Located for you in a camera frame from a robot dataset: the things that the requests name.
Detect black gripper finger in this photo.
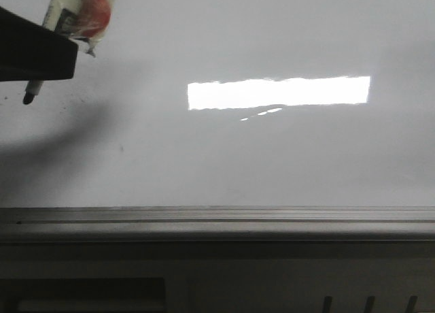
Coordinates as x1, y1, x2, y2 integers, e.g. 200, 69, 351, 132
0, 8, 78, 82

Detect white black whiteboard marker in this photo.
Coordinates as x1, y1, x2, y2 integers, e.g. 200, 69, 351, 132
22, 0, 86, 105

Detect red magnet taped to marker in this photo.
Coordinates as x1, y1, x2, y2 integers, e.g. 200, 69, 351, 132
69, 0, 115, 57

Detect white whiteboard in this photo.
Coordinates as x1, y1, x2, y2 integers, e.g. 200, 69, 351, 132
1, 0, 434, 207

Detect aluminium whiteboard frame rail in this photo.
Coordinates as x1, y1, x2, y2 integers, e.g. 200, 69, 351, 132
1, 205, 434, 244

